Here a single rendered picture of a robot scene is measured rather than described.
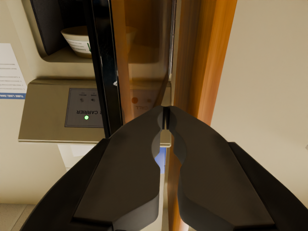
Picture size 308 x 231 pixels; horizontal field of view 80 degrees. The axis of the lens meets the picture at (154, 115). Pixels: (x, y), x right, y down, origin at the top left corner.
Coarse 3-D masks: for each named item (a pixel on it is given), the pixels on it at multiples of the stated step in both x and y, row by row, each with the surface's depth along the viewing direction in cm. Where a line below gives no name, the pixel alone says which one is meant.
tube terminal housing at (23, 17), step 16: (16, 0) 35; (16, 16) 36; (32, 16) 39; (32, 32) 40; (32, 48) 39; (64, 48) 50; (32, 64) 41; (48, 64) 41; (64, 64) 41; (80, 64) 41; (64, 160) 58
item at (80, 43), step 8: (64, 32) 44; (72, 32) 48; (80, 32) 51; (72, 40) 41; (80, 40) 40; (88, 40) 40; (72, 48) 44; (80, 48) 42; (88, 48) 41; (80, 56) 45; (88, 56) 43
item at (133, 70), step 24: (96, 0) 7; (120, 0) 8; (144, 0) 12; (168, 0) 25; (96, 24) 8; (120, 24) 9; (144, 24) 13; (168, 24) 28; (120, 48) 9; (144, 48) 14; (168, 48) 32; (120, 72) 9; (144, 72) 15; (168, 72) 36; (120, 96) 10; (144, 96) 16; (120, 120) 10
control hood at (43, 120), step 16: (48, 80) 42; (64, 80) 43; (80, 80) 43; (32, 96) 40; (48, 96) 40; (64, 96) 40; (32, 112) 40; (48, 112) 40; (64, 112) 39; (32, 128) 39; (48, 128) 39; (64, 128) 39; (80, 128) 39; (96, 128) 39; (64, 144) 38; (80, 144) 38; (160, 144) 38
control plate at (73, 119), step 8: (72, 88) 40; (80, 88) 40; (88, 88) 41; (96, 88) 41; (72, 96) 40; (80, 96) 40; (88, 96) 40; (96, 96) 40; (72, 104) 40; (80, 104) 40; (88, 104) 40; (96, 104) 40; (72, 112) 39; (80, 112) 39; (88, 112) 39; (96, 112) 39; (72, 120) 39; (80, 120) 39; (88, 120) 39; (96, 120) 39
